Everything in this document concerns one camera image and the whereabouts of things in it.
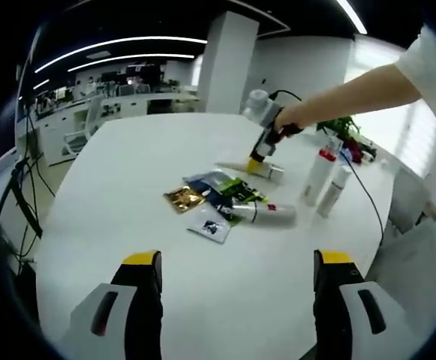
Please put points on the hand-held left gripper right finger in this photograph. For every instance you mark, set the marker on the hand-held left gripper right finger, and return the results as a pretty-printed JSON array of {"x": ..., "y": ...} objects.
[{"x": 337, "y": 311}]

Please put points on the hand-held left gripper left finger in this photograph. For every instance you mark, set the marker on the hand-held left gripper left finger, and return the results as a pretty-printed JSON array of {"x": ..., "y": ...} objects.
[{"x": 127, "y": 311}]

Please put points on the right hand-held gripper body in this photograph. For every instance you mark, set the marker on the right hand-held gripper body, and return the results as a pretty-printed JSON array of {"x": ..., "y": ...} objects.
[{"x": 260, "y": 108}]

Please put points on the white skincare tube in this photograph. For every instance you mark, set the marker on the white skincare tube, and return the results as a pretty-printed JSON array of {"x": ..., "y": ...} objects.
[{"x": 232, "y": 165}]

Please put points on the green black skincare packet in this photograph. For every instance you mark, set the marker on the green black skincare packet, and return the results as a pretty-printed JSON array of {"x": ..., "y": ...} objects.
[{"x": 240, "y": 191}]

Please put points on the tall red-collar skincare bottle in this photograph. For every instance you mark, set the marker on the tall red-collar skincare bottle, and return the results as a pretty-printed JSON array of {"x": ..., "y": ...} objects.
[{"x": 315, "y": 176}]

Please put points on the silver skincare bottle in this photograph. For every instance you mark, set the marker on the silver skincare bottle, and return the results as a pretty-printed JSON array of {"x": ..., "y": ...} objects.
[{"x": 274, "y": 213}]

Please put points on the small white skincare bottle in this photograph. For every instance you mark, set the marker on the small white skincare bottle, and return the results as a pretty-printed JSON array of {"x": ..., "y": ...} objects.
[{"x": 332, "y": 195}]

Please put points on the clear skincare sachet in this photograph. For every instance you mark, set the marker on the clear skincare sachet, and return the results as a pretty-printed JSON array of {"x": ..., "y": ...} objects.
[{"x": 210, "y": 225}]

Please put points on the gold skincare sachet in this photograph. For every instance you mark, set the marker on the gold skincare sachet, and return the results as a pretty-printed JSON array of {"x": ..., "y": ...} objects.
[{"x": 184, "y": 198}]

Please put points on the potted green plant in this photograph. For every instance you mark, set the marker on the potted green plant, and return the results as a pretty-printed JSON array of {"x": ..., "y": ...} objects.
[{"x": 343, "y": 123}]

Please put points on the red cloth bundle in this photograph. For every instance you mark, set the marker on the red cloth bundle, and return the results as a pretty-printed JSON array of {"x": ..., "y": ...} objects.
[{"x": 354, "y": 150}]

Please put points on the ceiling light strip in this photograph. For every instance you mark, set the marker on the ceiling light strip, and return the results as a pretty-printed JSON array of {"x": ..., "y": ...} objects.
[
  {"x": 351, "y": 17},
  {"x": 157, "y": 56},
  {"x": 146, "y": 38}
]

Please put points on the white office desk row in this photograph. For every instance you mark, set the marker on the white office desk row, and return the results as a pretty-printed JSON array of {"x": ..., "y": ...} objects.
[{"x": 127, "y": 103}]

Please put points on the white office chair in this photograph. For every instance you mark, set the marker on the white office chair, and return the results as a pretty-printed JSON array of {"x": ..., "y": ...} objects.
[{"x": 94, "y": 112}]

